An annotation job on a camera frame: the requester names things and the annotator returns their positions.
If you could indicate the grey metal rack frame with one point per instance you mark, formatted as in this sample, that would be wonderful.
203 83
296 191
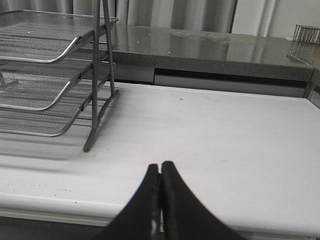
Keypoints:
102 68

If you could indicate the mesh tray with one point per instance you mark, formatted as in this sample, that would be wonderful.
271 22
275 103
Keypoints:
43 37
34 88
45 123

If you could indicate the grey stone counter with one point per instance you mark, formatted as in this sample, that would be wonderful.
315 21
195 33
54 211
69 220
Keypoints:
216 61

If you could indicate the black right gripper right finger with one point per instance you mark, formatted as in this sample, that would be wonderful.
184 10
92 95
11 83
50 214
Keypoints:
184 216

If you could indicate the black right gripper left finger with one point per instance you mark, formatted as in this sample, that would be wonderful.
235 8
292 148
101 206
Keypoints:
140 218

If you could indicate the small wire holder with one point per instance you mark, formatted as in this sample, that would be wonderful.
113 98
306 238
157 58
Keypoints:
306 34

